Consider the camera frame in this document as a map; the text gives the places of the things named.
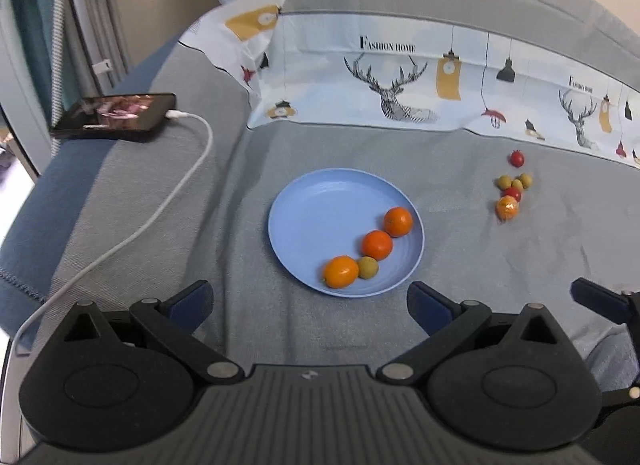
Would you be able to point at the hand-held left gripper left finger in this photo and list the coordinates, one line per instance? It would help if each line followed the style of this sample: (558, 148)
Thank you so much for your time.
(192, 302)

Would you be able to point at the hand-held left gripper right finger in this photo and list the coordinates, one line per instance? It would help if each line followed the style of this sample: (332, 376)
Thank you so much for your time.
(427, 305)

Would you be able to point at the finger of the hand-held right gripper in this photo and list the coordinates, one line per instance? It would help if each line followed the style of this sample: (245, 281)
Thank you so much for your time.
(600, 297)

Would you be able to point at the small green fruit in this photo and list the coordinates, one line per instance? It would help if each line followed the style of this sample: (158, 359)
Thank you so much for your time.
(368, 267)
(517, 185)
(503, 181)
(525, 179)

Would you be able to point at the shiny small orange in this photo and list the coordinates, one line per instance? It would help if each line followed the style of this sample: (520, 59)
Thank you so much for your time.
(507, 208)

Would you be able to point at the blue plate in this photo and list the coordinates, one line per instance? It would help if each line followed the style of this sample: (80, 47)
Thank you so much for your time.
(320, 215)

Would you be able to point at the red cherry tomato with stem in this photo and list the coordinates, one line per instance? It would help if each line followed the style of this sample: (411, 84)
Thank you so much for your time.
(516, 158)

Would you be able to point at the black smartphone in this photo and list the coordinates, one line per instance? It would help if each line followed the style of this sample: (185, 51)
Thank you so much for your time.
(145, 120)

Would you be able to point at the grey quilt with deer print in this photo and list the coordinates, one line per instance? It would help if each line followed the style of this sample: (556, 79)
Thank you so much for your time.
(340, 90)

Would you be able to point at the white tag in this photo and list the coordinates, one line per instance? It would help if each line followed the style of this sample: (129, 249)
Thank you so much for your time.
(101, 67)

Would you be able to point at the printed white pillow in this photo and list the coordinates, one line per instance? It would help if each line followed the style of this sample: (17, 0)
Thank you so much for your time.
(245, 25)

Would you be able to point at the dotted pole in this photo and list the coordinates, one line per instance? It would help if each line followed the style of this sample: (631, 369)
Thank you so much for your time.
(57, 45)

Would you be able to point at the grey curtain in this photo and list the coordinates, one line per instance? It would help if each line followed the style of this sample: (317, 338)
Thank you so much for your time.
(95, 5)

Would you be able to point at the teal curtain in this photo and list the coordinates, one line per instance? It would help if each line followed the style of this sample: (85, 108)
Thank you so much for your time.
(30, 20)

